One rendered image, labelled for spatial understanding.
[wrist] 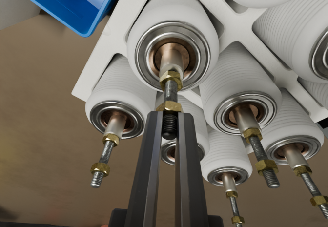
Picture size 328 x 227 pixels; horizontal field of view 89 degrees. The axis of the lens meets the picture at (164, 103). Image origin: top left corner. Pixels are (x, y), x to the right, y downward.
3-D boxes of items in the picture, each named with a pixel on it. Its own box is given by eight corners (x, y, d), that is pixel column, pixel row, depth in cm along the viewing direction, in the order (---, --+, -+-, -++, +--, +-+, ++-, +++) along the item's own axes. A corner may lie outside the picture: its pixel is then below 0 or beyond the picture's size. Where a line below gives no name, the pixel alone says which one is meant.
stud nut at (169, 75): (158, 85, 15) (157, 91, 14) (162, 68, 14) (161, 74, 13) (179, 90, 15) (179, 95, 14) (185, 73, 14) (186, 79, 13)
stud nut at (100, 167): (91, 167, 19) (88, 175, 18) (93, 160, 17) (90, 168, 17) (109, 172, 19) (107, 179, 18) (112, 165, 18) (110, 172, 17)
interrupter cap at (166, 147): (208, 159, 29) (209, 163, 29) (168, 165, 31) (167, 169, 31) (198, 133, 25) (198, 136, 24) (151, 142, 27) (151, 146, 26)
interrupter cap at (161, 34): (174, -3, 14) (174, -1, 13) (224, 60, 17) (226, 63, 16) (120, 57, 17) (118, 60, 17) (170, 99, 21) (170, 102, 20)
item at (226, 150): (237, 106, 44) (266, 172, 30) (215, 127, 50) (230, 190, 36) (208, 92, 42) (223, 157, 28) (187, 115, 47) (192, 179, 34)
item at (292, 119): (238, 105, 44) (267, 171, 30) (222, 80, 39) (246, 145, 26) (278, 87, 40) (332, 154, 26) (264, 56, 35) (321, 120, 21)
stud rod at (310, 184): (292, 161, 25) (326, 220, 19) (290, 157, 25) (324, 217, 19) (299, 158, 25) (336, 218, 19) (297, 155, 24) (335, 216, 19)
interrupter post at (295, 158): (282, 154, 27) (293, 174, 25) (278, 147, 26) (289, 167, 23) (299, 150, 26) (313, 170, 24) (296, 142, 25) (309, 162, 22)
